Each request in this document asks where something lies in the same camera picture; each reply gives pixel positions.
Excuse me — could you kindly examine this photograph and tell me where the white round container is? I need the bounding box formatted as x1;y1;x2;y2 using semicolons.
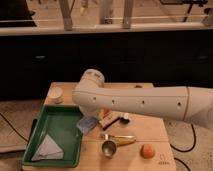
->
48;87;63;104

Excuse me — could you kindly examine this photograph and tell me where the grey folded cloth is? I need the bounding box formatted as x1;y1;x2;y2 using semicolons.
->
31;135;64;161

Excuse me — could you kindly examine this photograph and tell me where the orange round fruit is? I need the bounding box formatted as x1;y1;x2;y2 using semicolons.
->
140;144;155;159

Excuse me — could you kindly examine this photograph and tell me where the wooden table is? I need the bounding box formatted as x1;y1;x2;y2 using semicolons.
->
22;82;176;171

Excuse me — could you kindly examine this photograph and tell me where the wooden block with black edge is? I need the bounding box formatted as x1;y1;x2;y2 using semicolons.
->
99;111;120;129

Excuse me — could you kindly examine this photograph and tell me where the steel measuring cup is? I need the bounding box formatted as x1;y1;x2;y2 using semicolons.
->
101;134;117;158

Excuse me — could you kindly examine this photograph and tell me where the yellow banana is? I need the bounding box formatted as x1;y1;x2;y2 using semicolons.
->
112;135;136;146

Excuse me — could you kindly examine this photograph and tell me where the black cable on floor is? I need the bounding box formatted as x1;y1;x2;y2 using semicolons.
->
169;123;198;171

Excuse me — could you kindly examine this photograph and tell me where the black cable left floor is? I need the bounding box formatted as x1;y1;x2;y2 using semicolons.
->
0;112;30;144

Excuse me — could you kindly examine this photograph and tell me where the green plastic tray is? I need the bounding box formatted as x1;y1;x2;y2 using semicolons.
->
22;105;82;168

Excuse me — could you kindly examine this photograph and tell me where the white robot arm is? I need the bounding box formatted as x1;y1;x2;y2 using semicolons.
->
72;69;213;131

